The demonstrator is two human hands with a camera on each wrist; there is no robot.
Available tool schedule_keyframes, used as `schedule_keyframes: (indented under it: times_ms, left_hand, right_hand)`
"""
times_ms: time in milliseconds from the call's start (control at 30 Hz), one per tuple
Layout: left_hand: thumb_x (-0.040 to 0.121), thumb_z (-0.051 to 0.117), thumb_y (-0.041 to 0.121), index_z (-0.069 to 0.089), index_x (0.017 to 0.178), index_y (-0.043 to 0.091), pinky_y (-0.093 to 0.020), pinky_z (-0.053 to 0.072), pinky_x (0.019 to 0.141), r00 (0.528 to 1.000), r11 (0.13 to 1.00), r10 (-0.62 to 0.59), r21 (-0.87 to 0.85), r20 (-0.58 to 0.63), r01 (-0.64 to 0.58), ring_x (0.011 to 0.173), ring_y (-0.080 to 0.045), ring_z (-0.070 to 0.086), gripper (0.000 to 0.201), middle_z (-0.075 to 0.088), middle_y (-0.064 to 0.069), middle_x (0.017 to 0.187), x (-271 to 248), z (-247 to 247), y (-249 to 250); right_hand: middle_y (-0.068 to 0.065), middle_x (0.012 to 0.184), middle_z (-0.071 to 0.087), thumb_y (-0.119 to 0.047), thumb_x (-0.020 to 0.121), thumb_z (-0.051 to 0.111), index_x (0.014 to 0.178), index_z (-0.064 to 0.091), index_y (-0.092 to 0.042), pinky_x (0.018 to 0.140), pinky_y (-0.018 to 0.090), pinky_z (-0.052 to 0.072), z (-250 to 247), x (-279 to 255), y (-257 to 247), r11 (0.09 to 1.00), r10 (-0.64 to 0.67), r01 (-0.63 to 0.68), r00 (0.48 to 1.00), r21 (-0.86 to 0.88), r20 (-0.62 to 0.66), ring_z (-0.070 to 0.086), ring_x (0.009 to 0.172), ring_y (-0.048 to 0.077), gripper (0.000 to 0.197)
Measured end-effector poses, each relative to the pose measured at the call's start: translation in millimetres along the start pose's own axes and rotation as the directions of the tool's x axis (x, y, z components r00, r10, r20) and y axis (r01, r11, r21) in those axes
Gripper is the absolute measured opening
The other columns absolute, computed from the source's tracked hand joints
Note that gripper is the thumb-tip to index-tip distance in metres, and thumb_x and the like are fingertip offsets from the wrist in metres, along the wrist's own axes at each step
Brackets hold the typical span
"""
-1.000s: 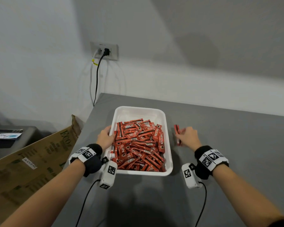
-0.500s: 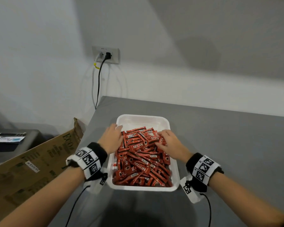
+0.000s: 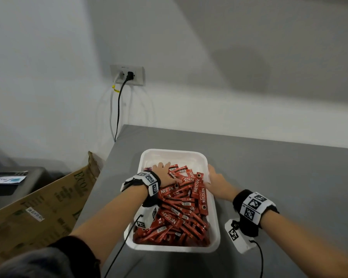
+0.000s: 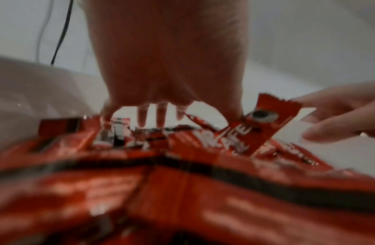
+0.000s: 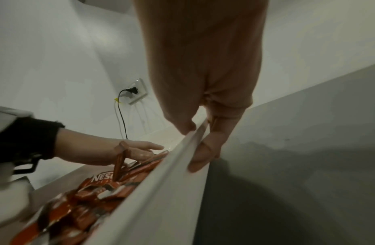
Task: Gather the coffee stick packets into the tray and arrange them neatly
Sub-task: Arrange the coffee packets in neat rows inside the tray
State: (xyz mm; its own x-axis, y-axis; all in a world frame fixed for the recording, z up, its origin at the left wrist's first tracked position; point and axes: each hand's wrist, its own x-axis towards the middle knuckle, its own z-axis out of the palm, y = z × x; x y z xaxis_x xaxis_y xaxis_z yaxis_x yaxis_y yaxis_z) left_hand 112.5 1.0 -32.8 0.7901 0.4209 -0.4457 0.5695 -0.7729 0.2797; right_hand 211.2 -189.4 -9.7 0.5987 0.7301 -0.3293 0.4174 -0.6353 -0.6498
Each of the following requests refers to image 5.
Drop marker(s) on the white plastic tray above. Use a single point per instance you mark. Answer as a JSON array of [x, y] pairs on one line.
[[163, 203]]

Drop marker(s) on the pile of red coffee sachets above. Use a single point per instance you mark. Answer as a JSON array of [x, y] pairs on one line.
[[84, 208]]

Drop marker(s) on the person's right hand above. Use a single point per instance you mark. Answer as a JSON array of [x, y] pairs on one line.
[[199, 59]]

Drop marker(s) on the grey wall socket plate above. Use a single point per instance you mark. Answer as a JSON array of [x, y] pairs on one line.
[[142, 86]]

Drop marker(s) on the person's left hand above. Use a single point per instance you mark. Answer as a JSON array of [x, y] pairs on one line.
[[84, 148]]

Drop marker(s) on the black left wristband with markers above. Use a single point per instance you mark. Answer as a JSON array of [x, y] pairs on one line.
[[23, 138]]

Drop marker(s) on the black power plug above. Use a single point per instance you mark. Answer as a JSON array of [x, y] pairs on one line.
[[133, 91]]

